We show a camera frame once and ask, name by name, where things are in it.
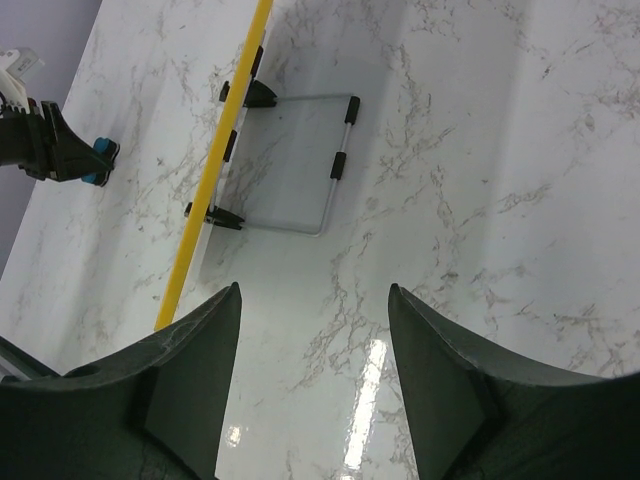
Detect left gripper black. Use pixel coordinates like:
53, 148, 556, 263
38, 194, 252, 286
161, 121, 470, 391
1, 99, 101, 181

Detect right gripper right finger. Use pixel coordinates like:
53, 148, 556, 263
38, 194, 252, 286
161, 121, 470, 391
388, 285, 639, 479

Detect metal wire whiteboard stand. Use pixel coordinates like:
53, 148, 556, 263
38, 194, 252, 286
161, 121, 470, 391
204, 48, 361, 237

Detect yellow framed whiteboard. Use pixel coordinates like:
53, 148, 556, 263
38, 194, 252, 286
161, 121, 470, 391
154, 0, 273, 331

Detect blue whiteboard eraser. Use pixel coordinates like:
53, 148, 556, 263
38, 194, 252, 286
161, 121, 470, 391
81, 137, 120, 187

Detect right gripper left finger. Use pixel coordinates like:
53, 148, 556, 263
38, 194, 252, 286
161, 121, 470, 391
1, 284, 241, 479

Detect aluminium front extrusion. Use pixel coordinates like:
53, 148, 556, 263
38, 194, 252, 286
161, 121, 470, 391
1, 338, 59, 380

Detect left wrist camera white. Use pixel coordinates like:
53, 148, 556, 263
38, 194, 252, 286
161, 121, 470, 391
0, 47, 45, 112

